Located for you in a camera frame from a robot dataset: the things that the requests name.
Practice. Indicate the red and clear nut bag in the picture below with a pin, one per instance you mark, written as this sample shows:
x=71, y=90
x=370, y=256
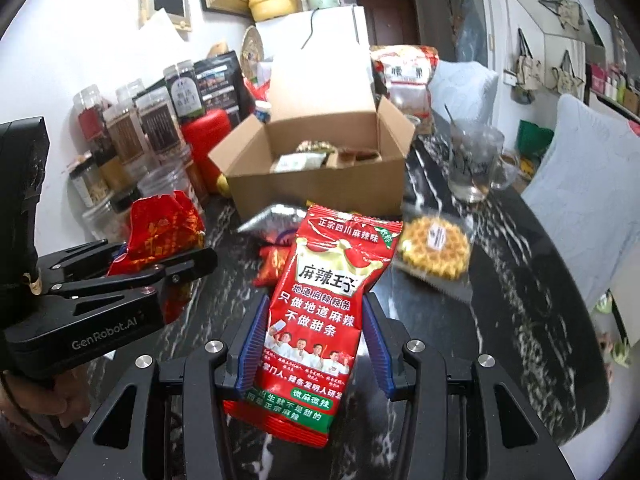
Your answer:
x=407, y=87

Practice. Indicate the green slipper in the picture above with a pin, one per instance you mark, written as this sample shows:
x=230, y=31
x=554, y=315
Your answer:
x=605, y=303
x=617, y=349

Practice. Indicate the brown paper bag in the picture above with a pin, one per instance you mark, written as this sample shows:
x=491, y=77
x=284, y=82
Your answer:
x=218, y=50

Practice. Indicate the red and gold snack packet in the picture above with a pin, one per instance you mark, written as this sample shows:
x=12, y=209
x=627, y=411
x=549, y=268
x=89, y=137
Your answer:
x=160, y=232

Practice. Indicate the brown and green snack packet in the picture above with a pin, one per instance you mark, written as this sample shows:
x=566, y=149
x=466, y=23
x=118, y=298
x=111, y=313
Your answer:
x=315, y=147

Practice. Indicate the small red snack packet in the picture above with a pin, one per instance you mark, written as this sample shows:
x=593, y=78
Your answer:
x=272, y=263

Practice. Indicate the woven straw fan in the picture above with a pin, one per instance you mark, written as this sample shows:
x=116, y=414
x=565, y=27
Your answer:
x=255, y=51

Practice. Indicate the wall intercom panel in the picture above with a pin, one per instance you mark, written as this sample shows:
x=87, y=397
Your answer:
x=167, y=6

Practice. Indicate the red canister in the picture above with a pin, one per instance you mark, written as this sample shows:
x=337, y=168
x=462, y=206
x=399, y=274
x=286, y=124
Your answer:
x=207, y=142

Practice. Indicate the white refrigerator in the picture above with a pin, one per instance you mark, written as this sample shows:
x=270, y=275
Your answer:
x=330, y=27

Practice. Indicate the cardboard box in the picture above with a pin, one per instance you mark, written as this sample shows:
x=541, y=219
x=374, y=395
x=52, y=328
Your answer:
x=310, y=185

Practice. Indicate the silver foil snack packet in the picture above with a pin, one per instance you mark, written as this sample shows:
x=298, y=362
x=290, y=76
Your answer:
x=272, y=217

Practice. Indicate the row of cosmetic bottles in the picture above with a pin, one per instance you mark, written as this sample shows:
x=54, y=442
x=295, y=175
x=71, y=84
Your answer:
x=617, y=85

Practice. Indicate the glass mug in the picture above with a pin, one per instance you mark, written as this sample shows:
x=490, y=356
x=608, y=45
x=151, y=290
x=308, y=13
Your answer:
x=472, y=165

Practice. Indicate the small white capped bottle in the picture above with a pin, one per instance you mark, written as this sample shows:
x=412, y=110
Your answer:
x=263, y=111

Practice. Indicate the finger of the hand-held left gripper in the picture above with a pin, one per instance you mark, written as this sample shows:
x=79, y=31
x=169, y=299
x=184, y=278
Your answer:
x=75, y=261
x=190, y=262

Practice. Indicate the blue plastic cover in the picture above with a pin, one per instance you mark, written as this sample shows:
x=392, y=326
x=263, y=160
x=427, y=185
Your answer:
x=472, y=25

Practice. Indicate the canvas tote bag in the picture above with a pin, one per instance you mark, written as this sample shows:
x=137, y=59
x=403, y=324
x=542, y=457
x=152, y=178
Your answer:
x=527, y=75
x=567, y=79

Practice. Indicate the red and green spicy snack packet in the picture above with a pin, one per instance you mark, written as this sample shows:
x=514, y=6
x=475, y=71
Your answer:
x=310, y=320

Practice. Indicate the green bag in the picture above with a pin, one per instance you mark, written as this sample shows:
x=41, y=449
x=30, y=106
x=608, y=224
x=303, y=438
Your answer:
x=535, y=138

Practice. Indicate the yellow green citrus fruit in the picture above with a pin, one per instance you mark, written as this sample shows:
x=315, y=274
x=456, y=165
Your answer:
x=223, y=186

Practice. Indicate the black coffee bag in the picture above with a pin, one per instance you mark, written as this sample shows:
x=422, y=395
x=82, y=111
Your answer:
x=220, y=85

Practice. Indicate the yellow waffle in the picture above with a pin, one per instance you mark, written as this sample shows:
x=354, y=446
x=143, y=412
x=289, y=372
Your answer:
x=434, y=247

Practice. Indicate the person's left hand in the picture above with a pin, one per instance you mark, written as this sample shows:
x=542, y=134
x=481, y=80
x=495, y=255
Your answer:
x=52, y=400

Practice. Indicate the brown door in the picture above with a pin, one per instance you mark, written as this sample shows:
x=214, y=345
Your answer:
x=395, y=20

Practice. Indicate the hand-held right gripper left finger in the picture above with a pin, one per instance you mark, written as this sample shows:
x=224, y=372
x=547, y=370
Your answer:
x=250, y=352

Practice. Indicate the chair with grey quilted cover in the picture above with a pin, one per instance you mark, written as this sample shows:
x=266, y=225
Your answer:
x=595, y=210
x=462, y=95

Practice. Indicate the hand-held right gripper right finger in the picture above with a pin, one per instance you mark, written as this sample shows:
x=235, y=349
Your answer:
x=380, y=352

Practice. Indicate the red plastic bag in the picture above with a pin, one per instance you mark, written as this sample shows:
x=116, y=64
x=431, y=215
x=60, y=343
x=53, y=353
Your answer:
x=257, y=91

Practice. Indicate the cluster of clear food jars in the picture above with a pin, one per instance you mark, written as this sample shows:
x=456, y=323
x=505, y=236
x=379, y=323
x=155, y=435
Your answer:
x=140, y=130

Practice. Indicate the white croissant print snack packet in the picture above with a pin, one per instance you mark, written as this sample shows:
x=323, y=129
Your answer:
x=295, y=163

